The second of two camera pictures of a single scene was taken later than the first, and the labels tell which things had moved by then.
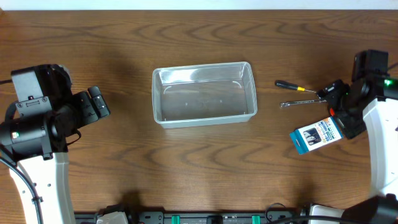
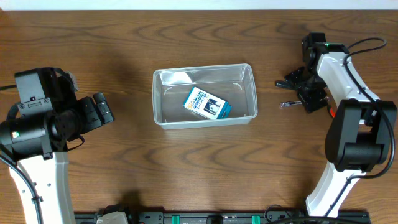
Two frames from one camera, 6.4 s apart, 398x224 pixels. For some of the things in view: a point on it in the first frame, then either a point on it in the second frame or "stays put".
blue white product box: [316, 134] to [208, 104]
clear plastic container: [194, 95] stays put
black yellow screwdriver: [292, 86] stays put
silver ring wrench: [300, 102] stays put
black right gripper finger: [340, 124] to [314, 102]
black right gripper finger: [322, 93] to [295, 76]
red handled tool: [332, 111] stays put
